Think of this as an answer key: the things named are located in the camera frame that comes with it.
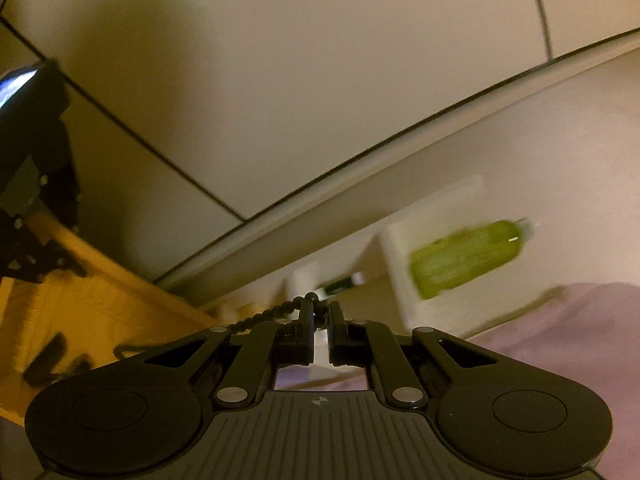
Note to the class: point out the cream wooden shelf unit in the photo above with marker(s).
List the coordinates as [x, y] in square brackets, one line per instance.
[395, 260]

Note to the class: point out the black cylinder case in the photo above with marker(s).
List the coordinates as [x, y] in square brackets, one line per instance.
[45, 357]

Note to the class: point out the standing black white stick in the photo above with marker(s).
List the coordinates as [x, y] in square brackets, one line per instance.
[340, 285]

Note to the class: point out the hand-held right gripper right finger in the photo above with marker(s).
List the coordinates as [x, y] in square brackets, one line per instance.
[337, 334]

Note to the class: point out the pink hanging towel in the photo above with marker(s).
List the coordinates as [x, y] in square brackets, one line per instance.
[560, 330]

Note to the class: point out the green bottle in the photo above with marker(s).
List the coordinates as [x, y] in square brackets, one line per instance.
[465, 260]

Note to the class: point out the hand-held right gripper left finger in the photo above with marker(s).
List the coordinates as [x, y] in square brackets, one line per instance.
[305, 332]

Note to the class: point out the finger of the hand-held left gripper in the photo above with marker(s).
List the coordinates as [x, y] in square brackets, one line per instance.
[35, 260]

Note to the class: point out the orange plastic tray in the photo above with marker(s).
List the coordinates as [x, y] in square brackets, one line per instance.
[105, 300]

